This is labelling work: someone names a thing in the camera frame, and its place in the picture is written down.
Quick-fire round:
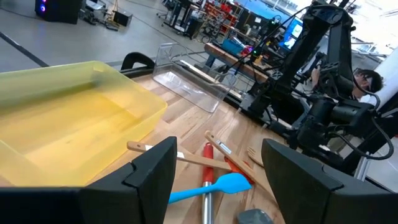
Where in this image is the red spatula wooden handle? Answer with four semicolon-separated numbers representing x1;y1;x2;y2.
126;141;254;185

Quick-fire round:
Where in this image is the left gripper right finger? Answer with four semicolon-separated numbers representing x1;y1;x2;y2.
261;139;398;224

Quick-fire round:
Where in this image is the clear plastic bin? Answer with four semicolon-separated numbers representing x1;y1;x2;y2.
152;42;239;113

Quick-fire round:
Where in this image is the black curved clamp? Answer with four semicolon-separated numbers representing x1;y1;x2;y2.
120;52;155;71

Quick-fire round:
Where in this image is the blue screen monitor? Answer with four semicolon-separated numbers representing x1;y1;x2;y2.
279;17;304;50

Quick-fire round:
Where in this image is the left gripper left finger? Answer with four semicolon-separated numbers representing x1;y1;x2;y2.
0;136;178;224

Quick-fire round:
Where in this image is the blue silicone spatula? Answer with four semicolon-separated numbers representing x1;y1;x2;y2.
169;172;253;205

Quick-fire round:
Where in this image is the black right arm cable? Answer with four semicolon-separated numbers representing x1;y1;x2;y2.
326;93;395;161

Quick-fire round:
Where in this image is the wooden workbench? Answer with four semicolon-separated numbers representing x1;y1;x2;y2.
203;42;274;83

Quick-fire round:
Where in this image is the blue plastic tub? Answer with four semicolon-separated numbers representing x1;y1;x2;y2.
221;38;246;56

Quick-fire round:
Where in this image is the person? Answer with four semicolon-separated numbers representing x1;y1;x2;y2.
310;67;385;105

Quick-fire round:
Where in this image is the black computer tower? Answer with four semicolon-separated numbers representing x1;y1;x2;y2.
34;0;83;25

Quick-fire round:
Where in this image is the red slotted turner metal handle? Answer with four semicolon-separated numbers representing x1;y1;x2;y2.
201;142;216;224

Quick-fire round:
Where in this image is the yellow plastic bin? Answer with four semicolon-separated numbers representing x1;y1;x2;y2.
0;60;169;187

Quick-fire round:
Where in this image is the black box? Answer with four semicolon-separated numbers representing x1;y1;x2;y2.
112;10;134;27

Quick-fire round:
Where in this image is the labelled wooden slotted fork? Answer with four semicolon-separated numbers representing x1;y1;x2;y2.
204;130;277;200

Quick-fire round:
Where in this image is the red shelving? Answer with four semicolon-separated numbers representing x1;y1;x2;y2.
203;1;239;34

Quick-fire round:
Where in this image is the black cart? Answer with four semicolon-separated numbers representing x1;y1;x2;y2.
161;0;205;40

